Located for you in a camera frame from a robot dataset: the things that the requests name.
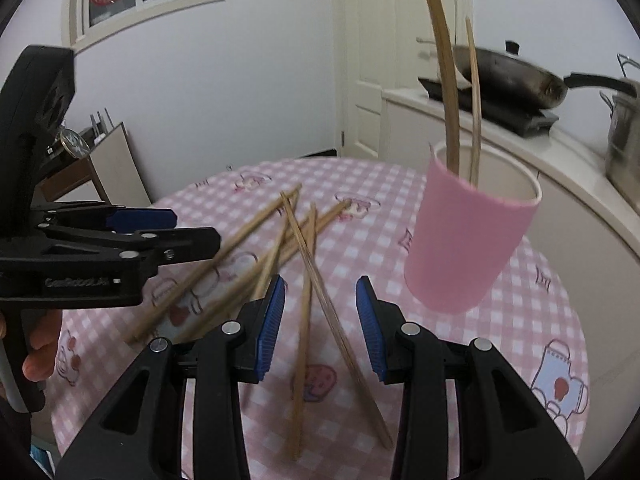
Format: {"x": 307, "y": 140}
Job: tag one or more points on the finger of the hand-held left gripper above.
{"x": 190, "y": 245}
{"x": 145, "y": 219}

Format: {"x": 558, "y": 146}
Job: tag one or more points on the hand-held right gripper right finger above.
{"x": 371, "y": 332}

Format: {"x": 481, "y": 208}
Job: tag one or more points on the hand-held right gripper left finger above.
{"x": 269, "y": 332}

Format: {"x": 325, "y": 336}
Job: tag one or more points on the wooden chopstick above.
{"x": 477, "y": 110}
{"x": 270, "y": 265}
{"x": 175, "y": 299}
{"x": 302, "y": 360}
{"x": 346, "y": 345}
{"x": 330, "y": 217}
{"x": 446, "y": 75}

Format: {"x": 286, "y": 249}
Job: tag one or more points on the pink cup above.
{"x": 460, "y": 240}

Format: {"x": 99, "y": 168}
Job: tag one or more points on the person's left hand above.
{"x": 45, "y": 345}

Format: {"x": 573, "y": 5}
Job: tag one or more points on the beige cabinet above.
{"x": 120, "y": 165}

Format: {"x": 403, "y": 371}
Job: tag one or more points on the pink checked tablecloth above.
{"x": 380, "y": 240}

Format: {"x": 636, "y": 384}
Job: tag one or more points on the white framed window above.
{"x": 150, "y": 7}

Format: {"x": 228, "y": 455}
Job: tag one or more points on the black induction cooker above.
{"x": 525, "y": 120}

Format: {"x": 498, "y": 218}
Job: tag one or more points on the white door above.
{"x": 380, "y": 35}

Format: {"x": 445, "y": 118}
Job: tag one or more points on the steel stock pot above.
{"x": 625, "y": 135}

